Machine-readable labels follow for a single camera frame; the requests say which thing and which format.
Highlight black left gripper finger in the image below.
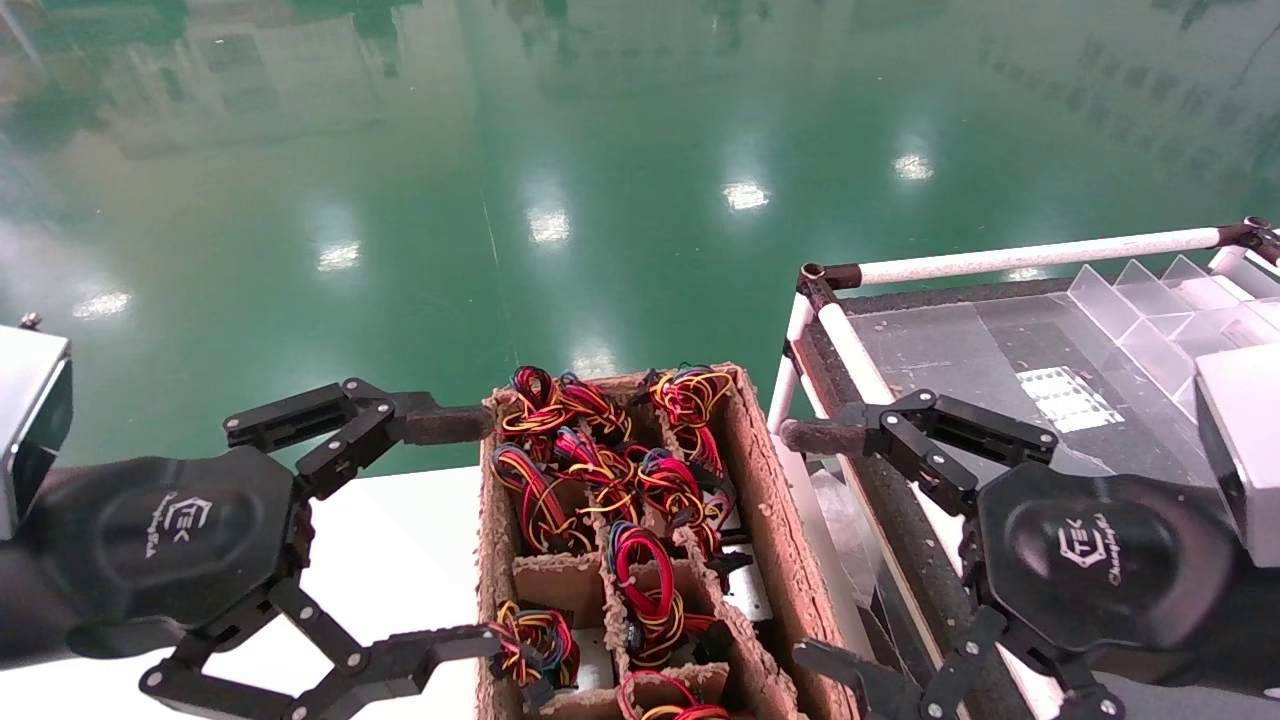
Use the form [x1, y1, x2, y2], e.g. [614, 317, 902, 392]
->
[224, 378, 498, 501]

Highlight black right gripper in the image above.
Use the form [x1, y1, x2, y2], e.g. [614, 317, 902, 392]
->
[795, 462, 1280, 720]

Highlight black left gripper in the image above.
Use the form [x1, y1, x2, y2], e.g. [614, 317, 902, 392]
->
[0, 447, 501, 720]

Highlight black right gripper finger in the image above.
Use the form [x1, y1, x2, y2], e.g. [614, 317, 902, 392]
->
[780, 390, 1059, 516]

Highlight silver power supply coloured wires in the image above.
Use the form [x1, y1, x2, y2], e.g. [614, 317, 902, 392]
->
[498, 365, 566, 441]
[488, 600, 583, 713]
[605, 520, 719, 669]
[553, 428, 646, 521]
[555, 372, 633, 443]
[490, 443, 593, 556]
[615, 670, 736, 720]
[648, 363, 738, 476]
[635, 447, 773, 623]

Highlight brown cardboard divider box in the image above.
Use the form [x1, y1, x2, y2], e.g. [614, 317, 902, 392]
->
[475, 362, 861, 720]

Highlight clear plastic film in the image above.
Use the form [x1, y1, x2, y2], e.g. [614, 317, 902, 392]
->
[805, 465, 901, 651]

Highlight black pipe corner connector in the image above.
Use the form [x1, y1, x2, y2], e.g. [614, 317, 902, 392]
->
[1218, 216, 1280, 266]
[797, 262, 863, 313]

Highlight clear acrylic divider tray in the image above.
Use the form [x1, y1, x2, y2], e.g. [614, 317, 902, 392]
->
[1065, 255, 1280, 421]

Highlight white frame leg pipe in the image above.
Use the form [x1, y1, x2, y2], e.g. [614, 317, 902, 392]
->
[767, 295, 816, 433]

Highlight long white frame rail pipe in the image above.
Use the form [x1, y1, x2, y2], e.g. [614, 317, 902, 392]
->
[818, 303, 1066, 720]

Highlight short white frame rail pipe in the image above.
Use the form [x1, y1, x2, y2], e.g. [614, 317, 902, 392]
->
[858, 228, 1223, 287]

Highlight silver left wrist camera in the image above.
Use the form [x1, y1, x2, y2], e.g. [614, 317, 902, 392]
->
[0, 312, 73, 541]

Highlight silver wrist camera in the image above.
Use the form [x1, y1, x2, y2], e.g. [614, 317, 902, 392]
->
[0, 312, 73, 541]
[1195, 345, 1280, 571]

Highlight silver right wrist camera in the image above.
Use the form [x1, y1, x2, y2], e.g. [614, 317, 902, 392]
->
[1195, 345, 1280, 571]

